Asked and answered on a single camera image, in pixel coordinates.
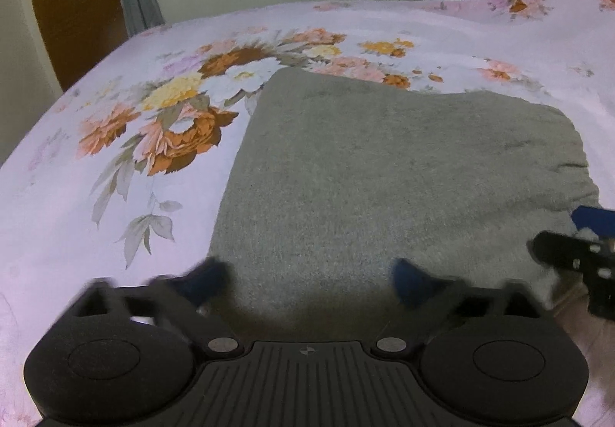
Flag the brown wooden door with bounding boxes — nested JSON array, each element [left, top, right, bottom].
[[22, 0, 130, 92]]

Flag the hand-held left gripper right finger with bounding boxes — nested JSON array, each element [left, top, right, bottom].
[[375, 258, 546, 357]]

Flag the floral pink bed sheet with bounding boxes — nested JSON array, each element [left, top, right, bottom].
[[0, 0, 615, 427]]

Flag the grey pants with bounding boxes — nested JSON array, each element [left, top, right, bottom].
[[209, 66, 601, 346]]

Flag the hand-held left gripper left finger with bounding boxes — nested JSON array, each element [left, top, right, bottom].
[[72, 258, 243, 358]]

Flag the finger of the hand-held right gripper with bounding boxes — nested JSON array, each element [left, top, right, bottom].
[[527, 229, 615, 318], [571, 205, 615, 239]]

